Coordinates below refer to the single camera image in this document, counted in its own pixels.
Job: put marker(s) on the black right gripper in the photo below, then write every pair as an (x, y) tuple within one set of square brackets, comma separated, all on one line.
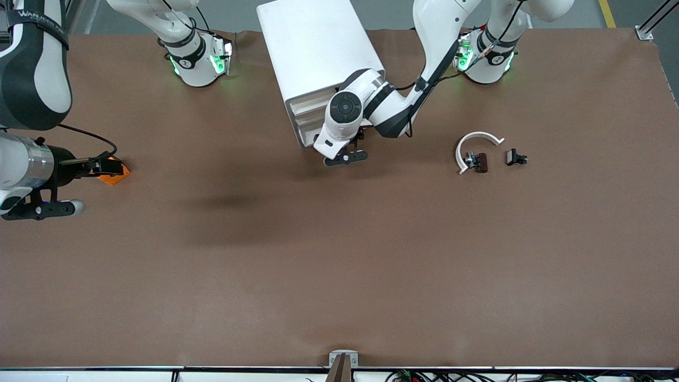
[(63, 164)]

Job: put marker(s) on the aluminium frame profile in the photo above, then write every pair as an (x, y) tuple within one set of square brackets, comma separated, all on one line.
[(652, 24)]

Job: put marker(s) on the orange block with black side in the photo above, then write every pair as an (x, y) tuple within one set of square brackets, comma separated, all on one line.
[(114, 180)]

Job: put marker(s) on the small black clip component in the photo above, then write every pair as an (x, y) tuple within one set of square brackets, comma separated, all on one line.
[(513, 157)]

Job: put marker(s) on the white curved plastic arc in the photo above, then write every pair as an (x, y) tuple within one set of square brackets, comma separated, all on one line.
[(477, 135)]

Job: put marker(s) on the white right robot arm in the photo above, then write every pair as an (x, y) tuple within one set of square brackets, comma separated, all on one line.
[(32, 79)]

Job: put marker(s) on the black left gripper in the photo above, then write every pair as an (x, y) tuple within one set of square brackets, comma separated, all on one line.
[(360, 135)]

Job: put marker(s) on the dark brown electrical component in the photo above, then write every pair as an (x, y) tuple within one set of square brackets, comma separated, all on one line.
[(481, 163)]

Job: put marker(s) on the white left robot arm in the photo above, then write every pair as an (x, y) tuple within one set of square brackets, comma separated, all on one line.
[(392, 106)]

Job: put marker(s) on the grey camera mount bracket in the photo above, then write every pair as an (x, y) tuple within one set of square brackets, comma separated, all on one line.
[(344, 361)]

